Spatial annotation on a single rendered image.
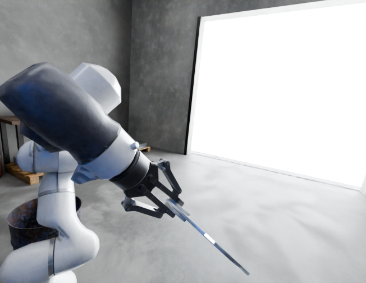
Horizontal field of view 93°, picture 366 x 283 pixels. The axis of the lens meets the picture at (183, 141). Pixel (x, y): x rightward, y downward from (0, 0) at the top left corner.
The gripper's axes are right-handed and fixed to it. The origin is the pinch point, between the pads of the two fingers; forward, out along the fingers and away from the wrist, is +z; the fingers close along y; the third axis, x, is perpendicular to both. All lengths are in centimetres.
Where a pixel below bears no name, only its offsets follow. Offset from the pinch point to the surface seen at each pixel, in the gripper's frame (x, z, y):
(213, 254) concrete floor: 51, 136, -12
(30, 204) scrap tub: 130, 14, -71
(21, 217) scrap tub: 125, 15, -79
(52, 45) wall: 410, -87, 65
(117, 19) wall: 479, -68, 239
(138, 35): 479, -14, 267
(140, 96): 462, 107, 158
